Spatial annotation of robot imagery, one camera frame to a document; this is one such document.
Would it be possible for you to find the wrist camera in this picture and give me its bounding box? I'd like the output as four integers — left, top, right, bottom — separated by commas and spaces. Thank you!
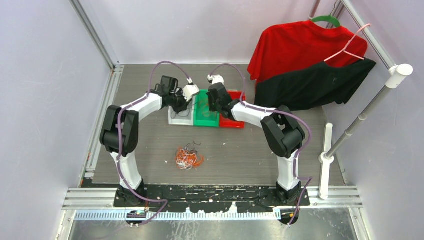
182, 84, 200, 102
207, 74, 225, 86

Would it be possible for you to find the white plastic bin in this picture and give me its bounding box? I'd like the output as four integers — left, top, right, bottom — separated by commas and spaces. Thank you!
168, 101, 194, 126

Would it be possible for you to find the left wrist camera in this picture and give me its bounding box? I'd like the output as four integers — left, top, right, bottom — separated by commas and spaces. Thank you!
182, 84, 200, 102

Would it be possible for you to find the green clothes hanger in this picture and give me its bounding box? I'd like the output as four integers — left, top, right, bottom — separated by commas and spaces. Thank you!
310, 15, 341, 28

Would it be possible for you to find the red plastic bin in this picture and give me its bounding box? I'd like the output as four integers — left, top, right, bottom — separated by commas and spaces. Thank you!
218, 90, 247, 129

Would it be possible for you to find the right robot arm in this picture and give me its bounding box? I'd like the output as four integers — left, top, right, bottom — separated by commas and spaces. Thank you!
206, 83, 306, 206

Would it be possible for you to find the black t-shirt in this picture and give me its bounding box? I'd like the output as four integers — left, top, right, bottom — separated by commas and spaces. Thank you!
254, 58, 376, 111

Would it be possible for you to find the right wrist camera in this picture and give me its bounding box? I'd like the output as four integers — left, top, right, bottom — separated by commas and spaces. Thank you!
207, 74, 225, 86

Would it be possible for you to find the pink clothes hanger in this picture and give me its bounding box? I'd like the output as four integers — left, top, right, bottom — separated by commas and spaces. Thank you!
323, 23, 372, 62

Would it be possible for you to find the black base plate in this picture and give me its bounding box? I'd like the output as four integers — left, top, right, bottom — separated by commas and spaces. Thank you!
113, 184, 310, 214

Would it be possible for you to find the red t-shirt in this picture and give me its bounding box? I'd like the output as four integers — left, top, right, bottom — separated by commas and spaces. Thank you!
247, 20, 369, 84

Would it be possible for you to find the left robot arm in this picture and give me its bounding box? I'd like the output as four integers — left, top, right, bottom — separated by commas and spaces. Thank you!
99, 75, 200, 207

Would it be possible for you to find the orange white cable bundle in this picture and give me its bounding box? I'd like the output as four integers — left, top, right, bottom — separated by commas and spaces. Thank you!
174, 141, 205, 171

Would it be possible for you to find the green plastic bin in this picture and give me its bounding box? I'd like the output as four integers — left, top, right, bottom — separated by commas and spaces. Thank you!
193, 89, 220, 128

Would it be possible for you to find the black cable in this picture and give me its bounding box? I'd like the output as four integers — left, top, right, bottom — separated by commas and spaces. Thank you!
170, 105, 195, 122

